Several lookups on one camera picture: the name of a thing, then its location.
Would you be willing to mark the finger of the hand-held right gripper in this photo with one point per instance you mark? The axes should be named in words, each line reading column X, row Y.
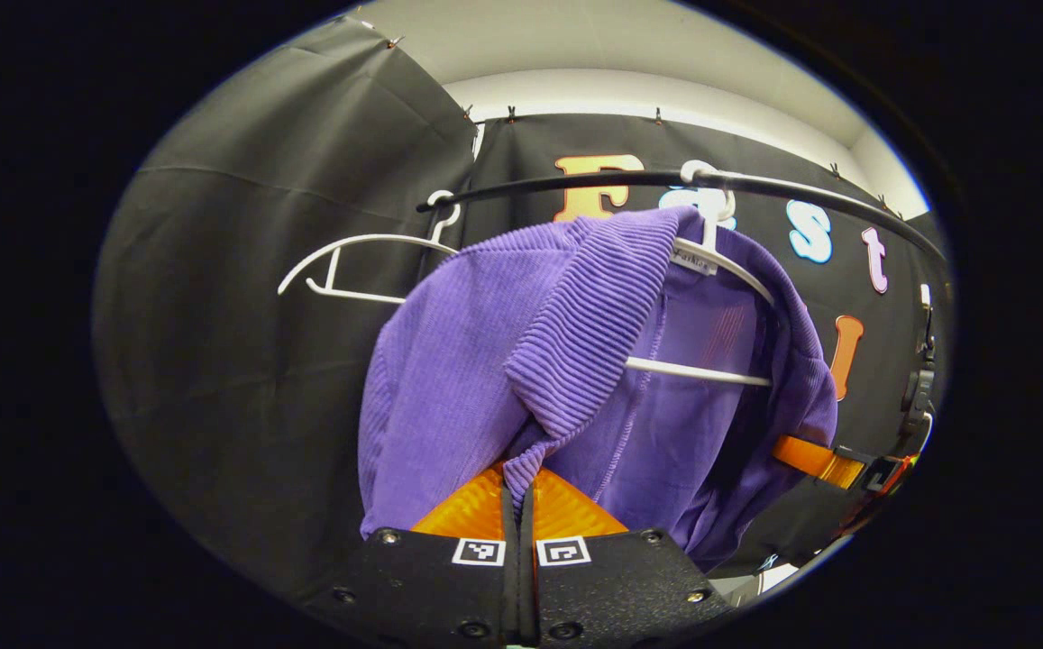
column 814, row 458

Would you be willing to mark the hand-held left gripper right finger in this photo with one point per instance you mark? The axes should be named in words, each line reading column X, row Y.
column 620, row 586

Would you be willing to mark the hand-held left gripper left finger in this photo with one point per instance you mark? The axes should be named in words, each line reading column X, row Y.
column 422, row 586

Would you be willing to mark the purple ribbed shirt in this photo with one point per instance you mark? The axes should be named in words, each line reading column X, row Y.
column 449, row 361

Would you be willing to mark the white plastic hanger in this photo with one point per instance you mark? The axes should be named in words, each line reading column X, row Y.
column 368, row 236
column 701, row 370

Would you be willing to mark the black backdrop cloth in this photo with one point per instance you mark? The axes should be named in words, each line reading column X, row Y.
column 242, row 361

